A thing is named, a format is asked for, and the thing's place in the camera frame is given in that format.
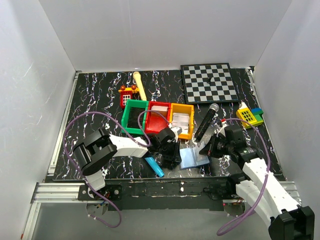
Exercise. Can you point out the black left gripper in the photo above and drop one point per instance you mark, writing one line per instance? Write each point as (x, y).
(171, 155)

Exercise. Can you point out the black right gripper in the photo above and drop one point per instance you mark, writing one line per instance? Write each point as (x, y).
(211, 146)

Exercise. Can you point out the white VIP credit card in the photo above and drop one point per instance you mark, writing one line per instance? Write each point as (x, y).
(201, 146)

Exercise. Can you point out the navy blue card holder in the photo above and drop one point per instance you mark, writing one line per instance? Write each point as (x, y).
(191, 158)

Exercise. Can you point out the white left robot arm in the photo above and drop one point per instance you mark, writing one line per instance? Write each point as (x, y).
(96, 151)

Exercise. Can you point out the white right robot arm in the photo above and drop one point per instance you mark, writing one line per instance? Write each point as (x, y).
(285, 217)

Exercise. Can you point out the white cards in yellow bin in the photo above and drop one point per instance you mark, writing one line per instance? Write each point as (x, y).
(181, 120)

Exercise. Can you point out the cards in red bin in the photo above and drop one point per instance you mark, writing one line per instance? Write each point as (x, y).
(157, 123)

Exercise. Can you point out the black cards in green bin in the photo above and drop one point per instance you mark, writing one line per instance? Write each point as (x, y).
(133, 119)

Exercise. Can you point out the light blue toy microphone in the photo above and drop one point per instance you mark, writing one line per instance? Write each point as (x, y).
(155, 167)

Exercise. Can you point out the red plastic bin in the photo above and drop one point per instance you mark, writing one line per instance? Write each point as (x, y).
(151, 103)

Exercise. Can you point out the black toy microphone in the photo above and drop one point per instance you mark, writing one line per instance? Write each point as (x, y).
(213, 108)

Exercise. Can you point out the yellow plastic bin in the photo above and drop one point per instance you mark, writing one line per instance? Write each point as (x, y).
(184, 108)

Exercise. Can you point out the yellow green toy brick house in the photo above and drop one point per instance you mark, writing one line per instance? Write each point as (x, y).
(253, 116)

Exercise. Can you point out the black grey chessboard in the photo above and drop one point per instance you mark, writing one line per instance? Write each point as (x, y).
(197, 90)

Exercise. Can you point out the green plastic bin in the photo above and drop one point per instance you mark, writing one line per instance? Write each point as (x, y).
(129, 104)

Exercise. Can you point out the red toy brick house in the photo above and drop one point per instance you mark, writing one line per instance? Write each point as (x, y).
(126, 93)

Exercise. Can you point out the cream toy microphone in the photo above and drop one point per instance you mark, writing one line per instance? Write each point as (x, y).
(139, 84)

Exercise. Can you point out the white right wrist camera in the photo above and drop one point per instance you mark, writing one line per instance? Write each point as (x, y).
(221, 129)

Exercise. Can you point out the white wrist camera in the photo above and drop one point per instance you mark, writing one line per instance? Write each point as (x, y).
(177, 131)
(221, 129)

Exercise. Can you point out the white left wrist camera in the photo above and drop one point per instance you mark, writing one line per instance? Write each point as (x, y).
(177, 131)

